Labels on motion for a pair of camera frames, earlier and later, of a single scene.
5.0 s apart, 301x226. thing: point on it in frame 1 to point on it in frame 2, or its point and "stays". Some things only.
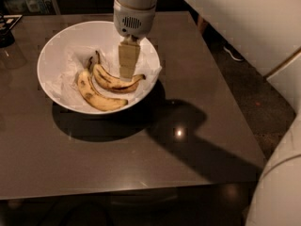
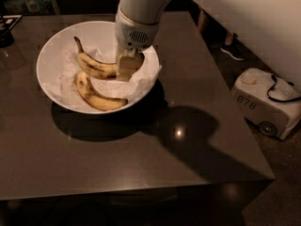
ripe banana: (93, 96) stays
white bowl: (78, 69) stays
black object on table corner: (7, 22) stays
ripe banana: (112, 82) to (101, 69)
